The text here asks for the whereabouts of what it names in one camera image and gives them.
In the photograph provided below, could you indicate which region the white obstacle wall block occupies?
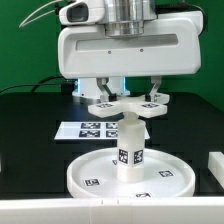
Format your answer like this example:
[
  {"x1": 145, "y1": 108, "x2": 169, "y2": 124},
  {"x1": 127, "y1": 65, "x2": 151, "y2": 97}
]
[{"x1": 208, "y1": 152, "x2": 224, "y2": 189}]

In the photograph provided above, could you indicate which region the white round table top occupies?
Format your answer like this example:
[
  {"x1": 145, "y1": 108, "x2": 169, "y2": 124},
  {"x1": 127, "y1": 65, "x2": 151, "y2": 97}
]
[{"x1": 67, "y1": 148, "x2": 196, "y2": 198}]

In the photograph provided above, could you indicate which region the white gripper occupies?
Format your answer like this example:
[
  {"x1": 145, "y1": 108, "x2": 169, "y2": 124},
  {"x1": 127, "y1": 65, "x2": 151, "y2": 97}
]
[{"x1": 58, "y1": 11, "x2": 203, "y2": 102}]

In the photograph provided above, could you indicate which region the white cross table base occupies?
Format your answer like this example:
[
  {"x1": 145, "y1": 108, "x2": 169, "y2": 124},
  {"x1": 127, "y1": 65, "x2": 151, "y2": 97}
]
[{"x1": 88, "y1": 93, "x2": 170, "y2": 118}]

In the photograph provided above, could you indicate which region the white marker board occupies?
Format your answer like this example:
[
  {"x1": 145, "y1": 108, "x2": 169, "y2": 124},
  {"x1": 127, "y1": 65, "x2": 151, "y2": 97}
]
[{"x1": 54, "y1": 121, "x2": 151, "y2": 142}]

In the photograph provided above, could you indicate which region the white front obstacle wall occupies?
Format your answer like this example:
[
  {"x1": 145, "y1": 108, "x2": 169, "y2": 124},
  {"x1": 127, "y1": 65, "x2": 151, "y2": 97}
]
[{"x1": 0, "y1": 197, "x2": 224, "y2": 224}]

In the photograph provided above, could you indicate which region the black cable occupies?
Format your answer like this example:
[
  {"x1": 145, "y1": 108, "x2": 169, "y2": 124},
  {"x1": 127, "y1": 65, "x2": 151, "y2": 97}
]
[{"x1": 0, "y1": 74, "x2": 68, "y2": 96}]

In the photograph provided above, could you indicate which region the white cable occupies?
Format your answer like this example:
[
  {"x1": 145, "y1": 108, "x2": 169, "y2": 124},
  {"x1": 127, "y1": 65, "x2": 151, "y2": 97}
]
[{"x1": 18, "y1": 0, "x2": 68, "y2": 29}]

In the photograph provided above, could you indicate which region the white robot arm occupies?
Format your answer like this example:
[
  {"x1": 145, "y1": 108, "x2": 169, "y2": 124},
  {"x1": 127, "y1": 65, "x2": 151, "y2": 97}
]
[{"x1": 58, "y1": 0, "x2": 206, "y2": 102}]

